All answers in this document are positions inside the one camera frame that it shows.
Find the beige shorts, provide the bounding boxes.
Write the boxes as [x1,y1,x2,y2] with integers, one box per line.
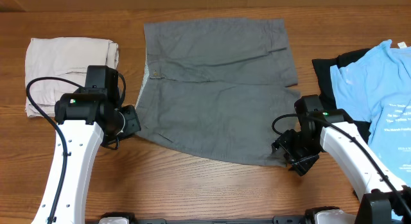
[25,37,119,117]

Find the grey shorts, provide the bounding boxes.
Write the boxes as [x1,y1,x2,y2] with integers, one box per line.
[136,18,300,166]

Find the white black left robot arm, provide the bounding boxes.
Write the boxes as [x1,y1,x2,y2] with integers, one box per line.
[33,93,141,223]

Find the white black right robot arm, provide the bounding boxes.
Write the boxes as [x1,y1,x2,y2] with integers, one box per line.
[272,109,410,223]

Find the black garment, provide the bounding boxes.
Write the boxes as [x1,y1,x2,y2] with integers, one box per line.
[311,47,373,144]

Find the light blue t-shirt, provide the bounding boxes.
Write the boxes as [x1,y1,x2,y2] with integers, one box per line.
[330,40,410,185]

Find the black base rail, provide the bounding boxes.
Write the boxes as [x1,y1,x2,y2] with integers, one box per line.
[98,206,357,224]

